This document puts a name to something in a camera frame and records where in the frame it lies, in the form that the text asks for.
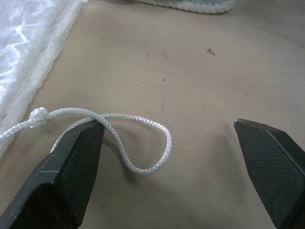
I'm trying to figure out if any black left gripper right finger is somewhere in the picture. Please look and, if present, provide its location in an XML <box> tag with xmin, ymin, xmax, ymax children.
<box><xmin>233</xmin><ymin>118</ymin><xmax>305</xmax><ymax>229</ymax></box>

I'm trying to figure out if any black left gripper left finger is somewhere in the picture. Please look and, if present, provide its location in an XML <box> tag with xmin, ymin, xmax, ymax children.
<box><xmin>0</xmin><ymin>120</ymin><xmax>105</xmax><ymax>229</ymax></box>

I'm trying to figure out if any white braided cord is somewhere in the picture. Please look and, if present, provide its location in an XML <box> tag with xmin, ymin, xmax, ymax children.
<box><xmin>0</xmin><ymin>107</ymin><xmax>173</xmax><ymax>176</ymax></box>

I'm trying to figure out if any white translucent plastic bag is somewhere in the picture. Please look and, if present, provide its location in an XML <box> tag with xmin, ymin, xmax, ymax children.
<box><xmin>0</xmin><ymin>0</ymin><xmax>89</xmax><ymax>163</ymax></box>

